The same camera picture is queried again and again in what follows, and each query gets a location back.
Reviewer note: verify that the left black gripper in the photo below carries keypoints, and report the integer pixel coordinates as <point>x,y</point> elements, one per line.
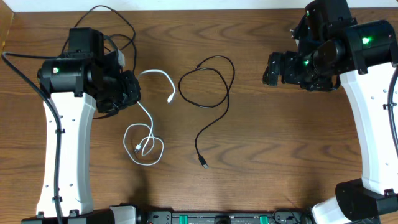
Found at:
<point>135,93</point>

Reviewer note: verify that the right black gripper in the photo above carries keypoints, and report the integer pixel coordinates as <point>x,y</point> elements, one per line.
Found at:
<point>289,60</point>

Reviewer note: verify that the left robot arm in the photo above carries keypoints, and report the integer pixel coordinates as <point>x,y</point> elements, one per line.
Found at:
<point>83,81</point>

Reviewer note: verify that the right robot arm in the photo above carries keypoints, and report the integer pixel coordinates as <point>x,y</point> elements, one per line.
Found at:
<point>334,51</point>

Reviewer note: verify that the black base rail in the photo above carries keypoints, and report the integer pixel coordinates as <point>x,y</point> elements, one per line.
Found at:
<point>283,216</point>

